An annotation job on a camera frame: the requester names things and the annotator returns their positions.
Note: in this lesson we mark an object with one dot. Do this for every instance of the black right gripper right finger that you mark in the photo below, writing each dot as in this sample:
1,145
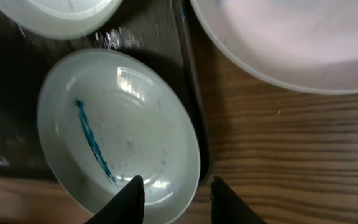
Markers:
228,208

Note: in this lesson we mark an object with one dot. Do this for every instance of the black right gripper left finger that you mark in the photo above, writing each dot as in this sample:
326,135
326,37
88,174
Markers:
127,207

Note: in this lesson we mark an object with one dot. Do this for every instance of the brown serving tray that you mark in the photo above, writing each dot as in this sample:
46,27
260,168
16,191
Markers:
154,32

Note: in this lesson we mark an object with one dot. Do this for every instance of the white plate with blue streak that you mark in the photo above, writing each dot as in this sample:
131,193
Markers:
103,118

